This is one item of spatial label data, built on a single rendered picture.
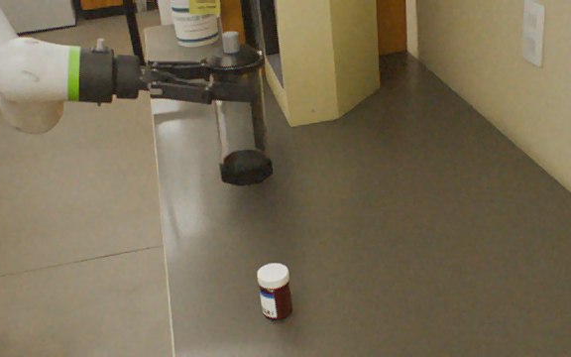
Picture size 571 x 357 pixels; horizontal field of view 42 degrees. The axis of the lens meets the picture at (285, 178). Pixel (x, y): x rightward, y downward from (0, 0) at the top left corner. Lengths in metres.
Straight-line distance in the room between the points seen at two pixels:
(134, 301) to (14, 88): 1.66
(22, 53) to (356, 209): 0.61
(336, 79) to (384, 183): 0.34
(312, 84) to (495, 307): 0.73
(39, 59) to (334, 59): 0.65
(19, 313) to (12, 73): 1.78
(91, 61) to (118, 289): 1.74
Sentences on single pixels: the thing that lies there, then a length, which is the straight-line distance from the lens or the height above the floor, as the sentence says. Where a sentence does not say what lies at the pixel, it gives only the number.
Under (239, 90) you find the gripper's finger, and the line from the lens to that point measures 1.28.
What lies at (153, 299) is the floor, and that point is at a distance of 2.80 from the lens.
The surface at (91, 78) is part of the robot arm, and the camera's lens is 1.26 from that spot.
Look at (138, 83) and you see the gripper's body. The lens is 1.27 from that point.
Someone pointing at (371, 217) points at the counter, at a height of 0.94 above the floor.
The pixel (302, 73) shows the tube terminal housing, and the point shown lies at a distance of 1.61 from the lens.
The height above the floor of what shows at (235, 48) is 1.22.
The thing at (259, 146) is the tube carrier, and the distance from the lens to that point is 1.33.
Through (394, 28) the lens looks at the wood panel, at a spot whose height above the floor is 1.01.
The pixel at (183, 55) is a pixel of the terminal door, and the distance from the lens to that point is 1.91.
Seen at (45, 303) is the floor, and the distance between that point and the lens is 2.95.
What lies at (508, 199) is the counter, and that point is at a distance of 1.34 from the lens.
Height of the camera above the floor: 1.61
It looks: 28 degrees down
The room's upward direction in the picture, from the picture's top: 7 degrees counter-clockwise
